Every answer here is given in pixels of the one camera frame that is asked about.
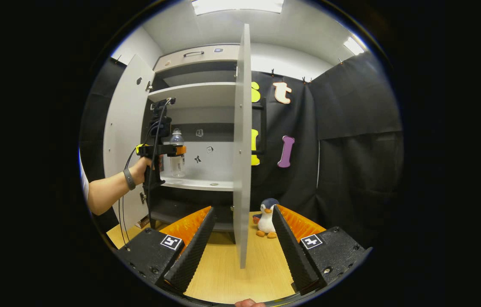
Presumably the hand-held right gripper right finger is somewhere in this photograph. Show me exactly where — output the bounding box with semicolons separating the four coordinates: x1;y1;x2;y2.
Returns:
271;204;373;297

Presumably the small ceiling light panel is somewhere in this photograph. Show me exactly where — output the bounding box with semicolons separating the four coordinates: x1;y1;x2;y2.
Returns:
343;36;364;56

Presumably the white cabinet drawer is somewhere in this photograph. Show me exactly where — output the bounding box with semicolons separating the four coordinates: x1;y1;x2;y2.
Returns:
154;43;241;73

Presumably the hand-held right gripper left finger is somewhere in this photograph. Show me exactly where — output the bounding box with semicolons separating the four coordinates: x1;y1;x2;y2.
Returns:
114;206;216;297

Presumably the white and grey cabinet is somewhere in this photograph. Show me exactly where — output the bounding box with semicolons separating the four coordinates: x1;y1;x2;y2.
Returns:
140;43;266;233

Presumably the black backdrop cloth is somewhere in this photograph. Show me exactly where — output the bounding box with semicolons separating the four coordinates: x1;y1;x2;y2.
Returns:
79;51;405;252

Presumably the long ceiling light panel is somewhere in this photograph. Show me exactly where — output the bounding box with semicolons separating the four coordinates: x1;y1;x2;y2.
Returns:
192;0;284;15

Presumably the clear plastic bottle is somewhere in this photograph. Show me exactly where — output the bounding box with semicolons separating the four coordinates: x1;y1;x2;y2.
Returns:
169;128;186;178

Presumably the white cabinet door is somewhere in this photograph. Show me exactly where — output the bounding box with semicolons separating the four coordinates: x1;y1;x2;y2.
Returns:
103;54;156;231
233;23;253;269

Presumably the penguin plush toy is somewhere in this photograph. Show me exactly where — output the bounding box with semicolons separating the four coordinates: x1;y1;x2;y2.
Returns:
252;198;280;238

